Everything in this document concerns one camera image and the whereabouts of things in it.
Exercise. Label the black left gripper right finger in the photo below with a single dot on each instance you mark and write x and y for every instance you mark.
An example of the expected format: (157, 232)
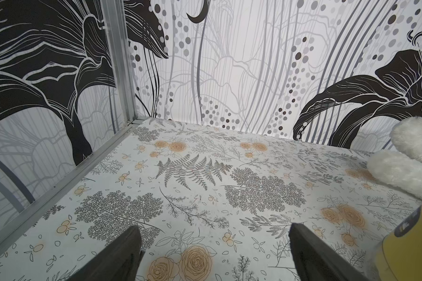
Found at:
(315, 261)

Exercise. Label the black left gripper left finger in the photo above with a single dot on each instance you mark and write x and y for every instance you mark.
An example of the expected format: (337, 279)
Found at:
(119, 261)

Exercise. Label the yellow metal cup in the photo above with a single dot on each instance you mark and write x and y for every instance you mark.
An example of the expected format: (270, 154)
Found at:
(400, 256)

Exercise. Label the white plush bunny toy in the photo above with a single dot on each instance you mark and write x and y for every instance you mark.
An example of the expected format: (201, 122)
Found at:
(401, 168)

